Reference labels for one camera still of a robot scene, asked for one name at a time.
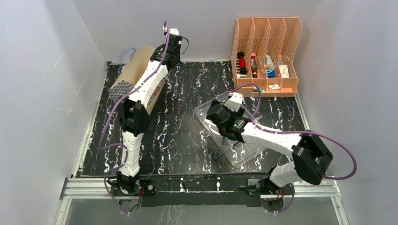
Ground clear plastic tray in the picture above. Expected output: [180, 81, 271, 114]
[193, 91, 267, 168]

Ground checkered paper bread bag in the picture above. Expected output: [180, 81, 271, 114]
[110, 45, 166, 115]

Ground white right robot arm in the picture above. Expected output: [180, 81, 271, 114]
[206, 100, 333, 195]

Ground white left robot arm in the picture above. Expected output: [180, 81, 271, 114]
[112, 34, 184, 195]

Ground green tipped tube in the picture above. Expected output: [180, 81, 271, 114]
[253, 87, 266, 93]

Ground small white card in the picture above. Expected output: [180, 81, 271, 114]
[268, 84, 280, 91]

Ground red pink bottle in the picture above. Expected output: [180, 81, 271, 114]
[250, 53, 258, 78]

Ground blue tape roll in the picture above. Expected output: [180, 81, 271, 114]
[264, 54, 276, 78]

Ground red black dumbbell toy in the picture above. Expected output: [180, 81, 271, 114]
[237, 52, 247, 75]

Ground white small box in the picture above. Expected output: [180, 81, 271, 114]
[278, 55, 289, 78]

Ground peach desk file organizer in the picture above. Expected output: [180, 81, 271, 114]
[231, 17, 303, 97]

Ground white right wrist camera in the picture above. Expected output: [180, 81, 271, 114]
[224, 91, 244, 112]

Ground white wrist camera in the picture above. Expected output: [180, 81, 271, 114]
[163, 26, 179, 36]
[224, 91, 244, 112]

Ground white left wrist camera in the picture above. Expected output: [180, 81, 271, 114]
[163, 26, 179, 36]

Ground aluminium front rail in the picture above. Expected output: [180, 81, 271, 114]
[60, 175, 342, 200]

